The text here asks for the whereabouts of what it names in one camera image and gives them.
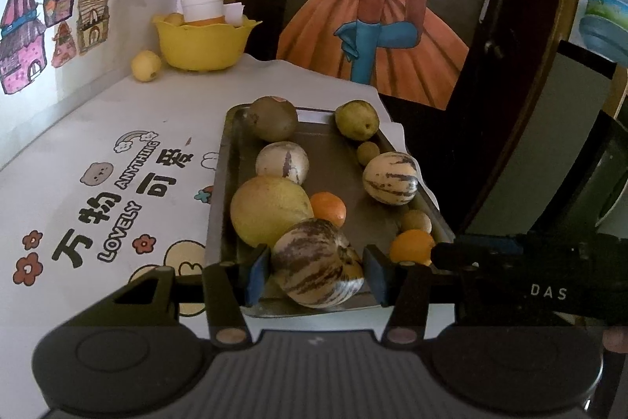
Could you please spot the small orange mandarin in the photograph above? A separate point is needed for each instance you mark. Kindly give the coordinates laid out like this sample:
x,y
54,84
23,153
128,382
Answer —
x,y
411,247
328,208

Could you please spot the person's right hand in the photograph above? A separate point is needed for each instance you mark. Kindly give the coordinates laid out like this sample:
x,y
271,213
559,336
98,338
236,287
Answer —
x,y
615,341

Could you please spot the dark striped pepino melon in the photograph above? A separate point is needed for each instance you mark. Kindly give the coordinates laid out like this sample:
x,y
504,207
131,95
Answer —
x,y
390,178

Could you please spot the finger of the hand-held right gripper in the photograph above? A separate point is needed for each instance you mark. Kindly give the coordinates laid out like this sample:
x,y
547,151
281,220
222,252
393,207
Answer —
x,y
458,258

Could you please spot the grey panel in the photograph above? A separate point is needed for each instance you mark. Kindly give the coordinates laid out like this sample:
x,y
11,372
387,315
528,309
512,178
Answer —
x,y
549,144

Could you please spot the yellow fruit in bowl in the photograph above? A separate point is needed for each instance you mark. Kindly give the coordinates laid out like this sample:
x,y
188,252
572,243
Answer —
x,y
173,19

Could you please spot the round green fruit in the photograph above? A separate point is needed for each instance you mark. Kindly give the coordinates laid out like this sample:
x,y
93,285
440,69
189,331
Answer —
x,y
356,119

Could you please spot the brown striped pepino melon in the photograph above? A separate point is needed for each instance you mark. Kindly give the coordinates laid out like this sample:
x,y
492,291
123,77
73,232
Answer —
x,y
314,267

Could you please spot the pale striped pepino melon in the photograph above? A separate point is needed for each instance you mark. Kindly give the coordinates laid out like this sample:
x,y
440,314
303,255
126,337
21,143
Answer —
x,y
282,162

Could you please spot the yellow lemon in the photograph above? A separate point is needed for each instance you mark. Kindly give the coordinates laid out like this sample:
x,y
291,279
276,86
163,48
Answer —
x,y
145,65

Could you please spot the brown kiwi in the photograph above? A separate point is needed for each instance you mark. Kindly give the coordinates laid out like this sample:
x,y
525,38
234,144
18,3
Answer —
x,y
272,118

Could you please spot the white printed table cover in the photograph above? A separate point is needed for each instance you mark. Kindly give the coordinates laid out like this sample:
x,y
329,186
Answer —
x,y
122,119

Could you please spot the metal tray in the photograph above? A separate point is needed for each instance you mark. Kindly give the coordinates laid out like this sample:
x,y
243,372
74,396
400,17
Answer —
x,y
333,163

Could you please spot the coloured houses drawing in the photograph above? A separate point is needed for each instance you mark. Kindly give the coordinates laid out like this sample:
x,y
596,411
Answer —
x,y
59,6

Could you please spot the orange dress wall poster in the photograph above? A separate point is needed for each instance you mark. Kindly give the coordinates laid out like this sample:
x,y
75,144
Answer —
x,y
392,31

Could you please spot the large yellow-green pear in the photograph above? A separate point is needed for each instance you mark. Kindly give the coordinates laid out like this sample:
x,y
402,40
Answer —
x,y
267,213

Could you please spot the yellow plastic bowl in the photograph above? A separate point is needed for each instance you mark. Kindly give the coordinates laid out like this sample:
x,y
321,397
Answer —
x,y
201,48

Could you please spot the small brown longan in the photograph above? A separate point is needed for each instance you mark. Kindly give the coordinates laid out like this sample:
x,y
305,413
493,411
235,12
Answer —
x,y
368,153
416,221

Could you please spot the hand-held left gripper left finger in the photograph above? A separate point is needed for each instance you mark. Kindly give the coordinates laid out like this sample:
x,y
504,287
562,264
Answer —
x,y
258,274

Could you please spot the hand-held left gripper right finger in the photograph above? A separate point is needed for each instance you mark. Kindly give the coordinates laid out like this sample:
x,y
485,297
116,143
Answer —
x,y
375,274

